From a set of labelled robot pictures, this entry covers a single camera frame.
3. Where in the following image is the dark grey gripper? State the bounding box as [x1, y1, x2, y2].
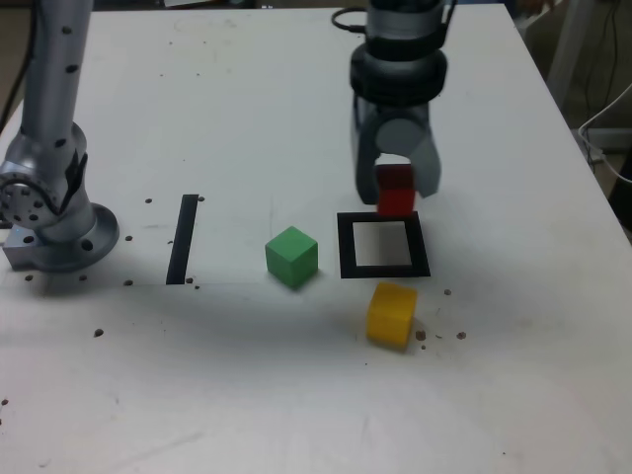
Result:
[350, 95, 443, 205]

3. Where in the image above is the red cube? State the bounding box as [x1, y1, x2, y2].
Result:
[375, 163, 418, 217]

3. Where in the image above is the green cube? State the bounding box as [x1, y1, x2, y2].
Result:
[265, 225, 320, 291]

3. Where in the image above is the yellow cube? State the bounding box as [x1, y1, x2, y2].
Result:
[364, 280, 420, 352]

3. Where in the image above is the black tape square outline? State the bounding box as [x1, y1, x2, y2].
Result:
[336, 210, 433, 280]

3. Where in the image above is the white metal stand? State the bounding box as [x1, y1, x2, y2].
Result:
[520, 0, 593, 108]

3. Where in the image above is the black tape strip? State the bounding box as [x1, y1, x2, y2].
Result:
[165, 194, 200, 286]

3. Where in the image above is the white background cable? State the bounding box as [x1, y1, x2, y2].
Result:
[577, 81, 632, 185]

